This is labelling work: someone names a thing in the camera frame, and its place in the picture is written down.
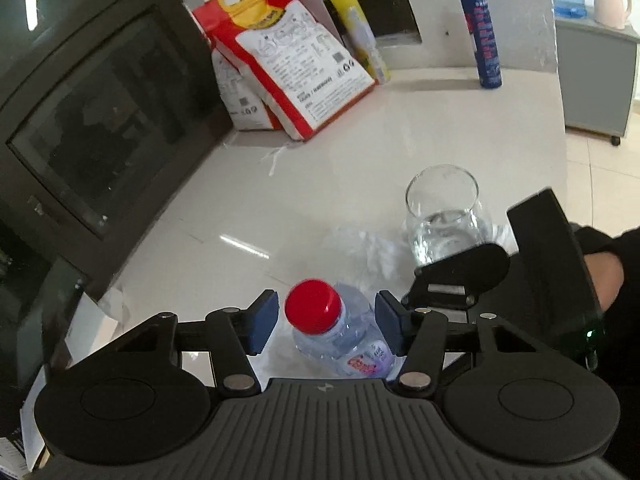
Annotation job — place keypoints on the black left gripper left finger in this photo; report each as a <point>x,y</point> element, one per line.
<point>230,336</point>

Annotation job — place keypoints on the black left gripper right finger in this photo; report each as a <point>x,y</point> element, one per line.
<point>436,350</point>

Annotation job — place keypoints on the clear plastic water bottle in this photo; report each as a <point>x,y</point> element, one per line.
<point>354,347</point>

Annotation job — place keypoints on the red bottle cap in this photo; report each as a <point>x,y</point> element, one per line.
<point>313,307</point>

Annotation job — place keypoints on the person's right hand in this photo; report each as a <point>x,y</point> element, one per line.
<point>607,275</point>

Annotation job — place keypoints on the white paper towel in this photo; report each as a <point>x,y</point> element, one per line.
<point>368,261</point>

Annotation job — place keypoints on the clear drinking glass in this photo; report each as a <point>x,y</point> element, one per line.
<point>444,213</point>

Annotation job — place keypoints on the white papers at left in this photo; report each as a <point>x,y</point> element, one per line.
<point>93,325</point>

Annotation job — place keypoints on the grey cabinet on wheels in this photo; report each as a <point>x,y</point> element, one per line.
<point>598,70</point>

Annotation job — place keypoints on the black microwave oven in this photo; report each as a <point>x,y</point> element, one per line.
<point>107,107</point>

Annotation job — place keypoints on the red white rice bag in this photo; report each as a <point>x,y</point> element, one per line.
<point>291,61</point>

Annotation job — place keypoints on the pink kettle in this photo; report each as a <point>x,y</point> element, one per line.
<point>612,13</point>

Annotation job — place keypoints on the blue sealant tube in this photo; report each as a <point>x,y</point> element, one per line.
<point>479,23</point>

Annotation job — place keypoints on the yellow spray can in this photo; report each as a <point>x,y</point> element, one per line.
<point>357,33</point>

